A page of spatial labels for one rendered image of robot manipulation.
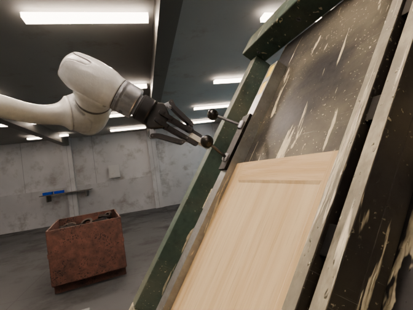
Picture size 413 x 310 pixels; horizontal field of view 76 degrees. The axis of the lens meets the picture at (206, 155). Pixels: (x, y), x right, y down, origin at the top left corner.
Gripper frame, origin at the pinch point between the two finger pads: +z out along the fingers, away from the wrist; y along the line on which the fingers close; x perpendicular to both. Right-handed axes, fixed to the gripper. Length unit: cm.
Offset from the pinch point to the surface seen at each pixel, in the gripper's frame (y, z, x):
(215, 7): -196, -14, -188
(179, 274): 36.0, 11.6, 0.9
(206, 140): 0.2, 0.7, 5.2
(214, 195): 12.2, 11.5, 0.5
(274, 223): 14.9, 13.9, 30.4
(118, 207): 115, 42, -998
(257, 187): 7.7, 13.9, 18.3
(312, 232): 16, 8, 47
